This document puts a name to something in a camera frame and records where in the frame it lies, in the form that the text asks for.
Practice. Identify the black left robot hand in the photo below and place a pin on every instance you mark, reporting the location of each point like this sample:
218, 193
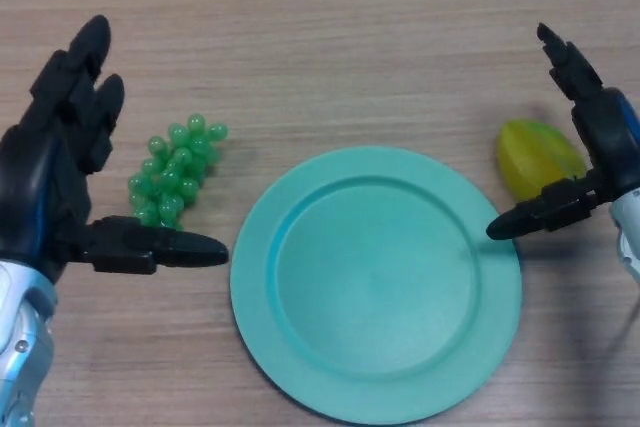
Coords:
40, 172

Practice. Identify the green grape bunch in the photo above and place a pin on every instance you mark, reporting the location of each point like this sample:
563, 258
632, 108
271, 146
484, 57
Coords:
175, 172

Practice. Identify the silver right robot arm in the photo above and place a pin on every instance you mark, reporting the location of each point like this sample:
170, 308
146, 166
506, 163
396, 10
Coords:
630, 232

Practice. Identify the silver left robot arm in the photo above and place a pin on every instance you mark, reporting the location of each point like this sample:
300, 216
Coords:
20, 337

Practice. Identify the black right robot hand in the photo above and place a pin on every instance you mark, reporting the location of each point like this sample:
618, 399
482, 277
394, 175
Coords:
610, 147

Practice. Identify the teal round plate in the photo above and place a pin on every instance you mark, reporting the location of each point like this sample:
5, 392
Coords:
375, 287

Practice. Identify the yellow starfruit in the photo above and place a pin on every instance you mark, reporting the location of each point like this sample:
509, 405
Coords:
535, 157

